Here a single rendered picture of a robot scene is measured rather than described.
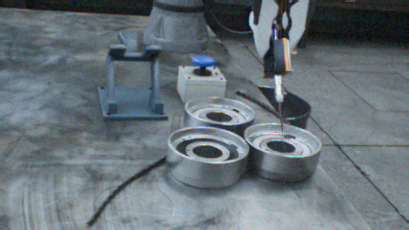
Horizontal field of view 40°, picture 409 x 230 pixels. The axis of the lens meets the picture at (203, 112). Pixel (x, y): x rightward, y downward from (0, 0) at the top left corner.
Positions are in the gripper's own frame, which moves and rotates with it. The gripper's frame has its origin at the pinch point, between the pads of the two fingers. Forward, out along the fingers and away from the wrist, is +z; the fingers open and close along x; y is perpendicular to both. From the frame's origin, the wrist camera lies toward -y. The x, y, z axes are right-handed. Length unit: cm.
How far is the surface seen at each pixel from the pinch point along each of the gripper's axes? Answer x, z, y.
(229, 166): 10.7, 10.0, -16.0
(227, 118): 5.6, 11.1, 1.2
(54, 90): 30.9, 13.3, 17.9
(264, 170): 4.7, 12.3, -13.0
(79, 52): 25.6, 13.3, 40.0
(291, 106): -60, 55, 113
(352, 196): -92, 93, 106
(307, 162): -0.2, 10.3, -14.9
